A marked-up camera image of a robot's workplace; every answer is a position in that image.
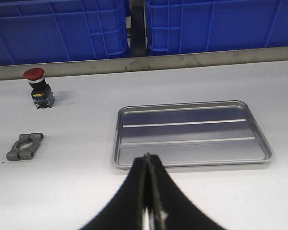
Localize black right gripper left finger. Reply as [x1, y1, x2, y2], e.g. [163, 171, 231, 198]
[82, 157, 147, 230]

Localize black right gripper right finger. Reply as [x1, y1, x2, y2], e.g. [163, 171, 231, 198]
[145, 154, 223, 230]

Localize silver metal tray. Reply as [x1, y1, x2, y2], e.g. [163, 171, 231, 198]
[113, 100, 273, 169]

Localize grey metal pipe clamp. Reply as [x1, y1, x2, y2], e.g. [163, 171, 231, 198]
[6, 133, 44, 161]

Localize red emergency stop button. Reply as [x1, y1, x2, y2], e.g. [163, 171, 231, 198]
[23, 68, 55, 109]

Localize right blue plastic crate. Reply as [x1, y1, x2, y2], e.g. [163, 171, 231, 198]
[145, 0, 288, 56]

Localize blue plastic crate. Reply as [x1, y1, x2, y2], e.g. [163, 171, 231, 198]
[145, 0, 288, 56]
[0, 0, 130, 66]

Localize centre blue plastic crate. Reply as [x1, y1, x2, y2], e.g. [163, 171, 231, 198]
[0, 0, 130, 66]

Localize metal table edge rail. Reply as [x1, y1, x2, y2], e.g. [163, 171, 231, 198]
[0, 46, 288, 81]

